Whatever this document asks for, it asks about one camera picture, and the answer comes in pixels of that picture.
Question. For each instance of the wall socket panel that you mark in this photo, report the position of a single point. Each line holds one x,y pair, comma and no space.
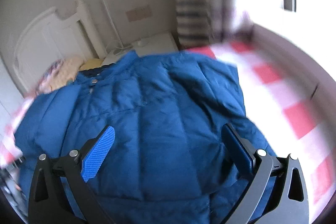
139,13

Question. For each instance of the yellow pillow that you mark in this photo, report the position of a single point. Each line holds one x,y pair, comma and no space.
91,64

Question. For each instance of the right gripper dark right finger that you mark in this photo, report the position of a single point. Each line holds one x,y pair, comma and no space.
240,151

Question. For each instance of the white wooden headboard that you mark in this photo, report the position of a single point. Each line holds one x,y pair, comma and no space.
48,38

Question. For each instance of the pink white checkered bedsheet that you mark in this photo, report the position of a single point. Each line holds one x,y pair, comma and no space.
274,102

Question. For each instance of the white bedside table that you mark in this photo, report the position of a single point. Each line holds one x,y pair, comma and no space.
157,44

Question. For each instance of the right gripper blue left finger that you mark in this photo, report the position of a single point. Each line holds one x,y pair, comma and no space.
94,152

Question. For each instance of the colourful patterned pillow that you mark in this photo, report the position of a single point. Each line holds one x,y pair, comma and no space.
44,84

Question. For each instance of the blue puffer jacket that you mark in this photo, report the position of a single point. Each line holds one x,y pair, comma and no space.
168,163

